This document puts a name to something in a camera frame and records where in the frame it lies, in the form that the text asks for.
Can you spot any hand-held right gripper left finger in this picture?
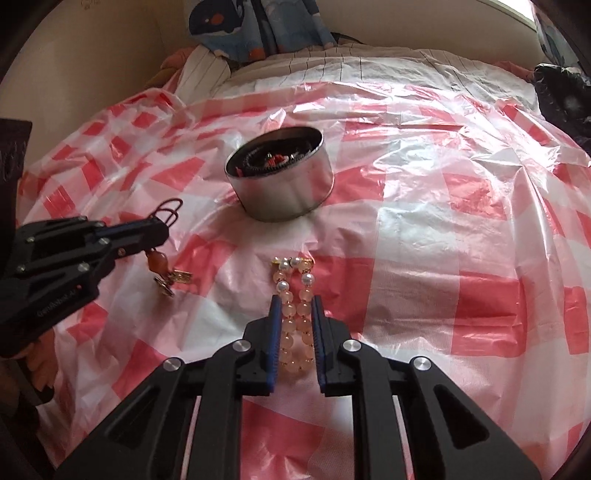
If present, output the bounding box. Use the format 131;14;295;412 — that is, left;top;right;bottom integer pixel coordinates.
53;295;283;480

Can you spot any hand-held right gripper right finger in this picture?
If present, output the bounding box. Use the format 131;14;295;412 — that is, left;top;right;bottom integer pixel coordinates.
311;295;541;480

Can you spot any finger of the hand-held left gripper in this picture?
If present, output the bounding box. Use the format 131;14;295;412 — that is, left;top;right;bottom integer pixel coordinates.
14;228;171;278
21;218;169;247

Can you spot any pink bead bracelet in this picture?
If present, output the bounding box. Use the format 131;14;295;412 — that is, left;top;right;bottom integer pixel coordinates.
270;256;320;374

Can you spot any orange bead pendant red cord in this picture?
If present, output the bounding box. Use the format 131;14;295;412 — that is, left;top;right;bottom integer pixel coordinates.
147;198;193;299

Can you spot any round metal tin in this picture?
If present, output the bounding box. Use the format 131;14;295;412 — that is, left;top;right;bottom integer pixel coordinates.
225;128;334;223

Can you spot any dark bead bracelet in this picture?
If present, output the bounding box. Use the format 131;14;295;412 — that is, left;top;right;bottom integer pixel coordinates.
233;136;321;178

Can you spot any person's left forearm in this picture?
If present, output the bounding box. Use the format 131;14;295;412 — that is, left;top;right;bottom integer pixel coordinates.
0;364;51;480

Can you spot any person's left hand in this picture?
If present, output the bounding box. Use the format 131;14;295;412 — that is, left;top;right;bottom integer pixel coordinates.
25;335;62;394

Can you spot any red white checked plastic sheet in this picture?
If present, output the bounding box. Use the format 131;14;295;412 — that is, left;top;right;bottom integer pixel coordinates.
18;78;591;480

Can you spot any pink cloth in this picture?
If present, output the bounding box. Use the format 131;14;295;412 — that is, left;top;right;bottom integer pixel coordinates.
159;48;192;71

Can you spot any whale print curtain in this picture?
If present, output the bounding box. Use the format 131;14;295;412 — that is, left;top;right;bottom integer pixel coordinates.
531;0;580;63
187;0;338;63

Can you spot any white striped quilt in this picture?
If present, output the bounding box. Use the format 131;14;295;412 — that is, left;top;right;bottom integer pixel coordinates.
178;44;541;100

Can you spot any black bag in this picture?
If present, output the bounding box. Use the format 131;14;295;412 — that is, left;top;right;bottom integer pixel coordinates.
529;62;591;155

